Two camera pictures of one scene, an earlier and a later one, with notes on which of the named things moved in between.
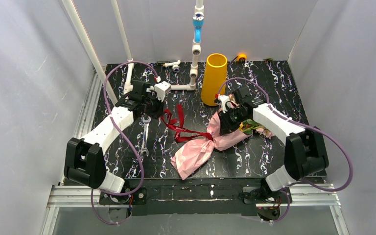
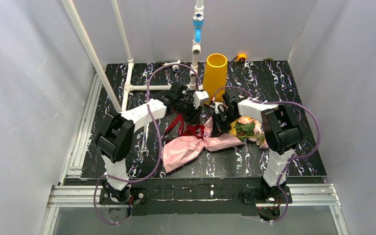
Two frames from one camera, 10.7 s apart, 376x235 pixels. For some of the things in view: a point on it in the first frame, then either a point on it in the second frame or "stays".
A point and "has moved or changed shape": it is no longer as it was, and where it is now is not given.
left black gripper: (151, 105) to (190, 110)
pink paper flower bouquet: (189, 158) has moved or changed shape
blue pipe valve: (198, 23) stays
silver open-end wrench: (146, 120) stays
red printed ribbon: (182, 133) has moved or changed shape
